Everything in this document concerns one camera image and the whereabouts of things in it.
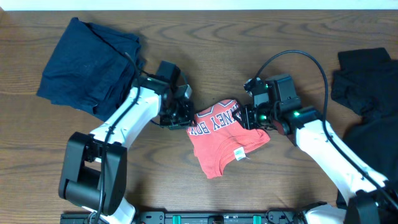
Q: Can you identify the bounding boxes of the orange red t-shirt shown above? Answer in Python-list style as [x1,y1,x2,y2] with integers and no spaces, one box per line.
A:
[187,100,271,179]

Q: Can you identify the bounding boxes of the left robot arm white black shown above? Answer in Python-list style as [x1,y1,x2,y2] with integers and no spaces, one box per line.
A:
[58,77,193,223]

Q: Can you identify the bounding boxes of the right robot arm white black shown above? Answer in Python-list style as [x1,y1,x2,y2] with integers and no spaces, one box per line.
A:
[233,103,397,223]

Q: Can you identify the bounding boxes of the black clothes pile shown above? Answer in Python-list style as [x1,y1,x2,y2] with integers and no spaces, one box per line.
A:
[331,47,397,182]

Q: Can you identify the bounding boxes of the folded navy blue shirt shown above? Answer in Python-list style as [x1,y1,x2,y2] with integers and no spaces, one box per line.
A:
[37,17,144,121]

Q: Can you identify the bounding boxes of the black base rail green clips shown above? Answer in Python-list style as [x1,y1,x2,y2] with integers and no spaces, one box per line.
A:
[60,210,302,224]

